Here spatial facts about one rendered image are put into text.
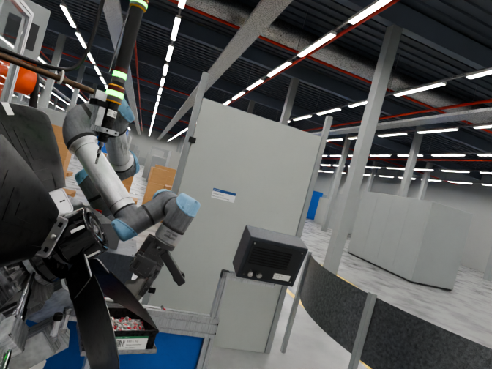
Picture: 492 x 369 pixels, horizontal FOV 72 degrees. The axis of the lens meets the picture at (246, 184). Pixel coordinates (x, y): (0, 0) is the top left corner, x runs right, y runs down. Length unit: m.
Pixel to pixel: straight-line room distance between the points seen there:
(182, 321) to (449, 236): 9.91
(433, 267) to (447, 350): 8.57
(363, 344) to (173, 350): 1.29
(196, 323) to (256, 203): 1.63
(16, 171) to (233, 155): 2.29
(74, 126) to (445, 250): 10.37
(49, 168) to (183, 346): 0.91
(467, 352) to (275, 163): 1.81
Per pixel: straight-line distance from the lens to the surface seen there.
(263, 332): 3.29
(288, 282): 1.50
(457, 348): 2.22
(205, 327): 1.48
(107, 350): 0.76
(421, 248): 10.32
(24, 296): 0.79
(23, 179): 0.69
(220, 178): 2.82
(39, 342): 0.95
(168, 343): 1.51
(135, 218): 1.08
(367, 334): 2.40
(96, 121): 0.95
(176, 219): 1.02
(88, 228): 0.84
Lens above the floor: 1.42
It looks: level
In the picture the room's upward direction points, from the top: 15 degrees clockwise
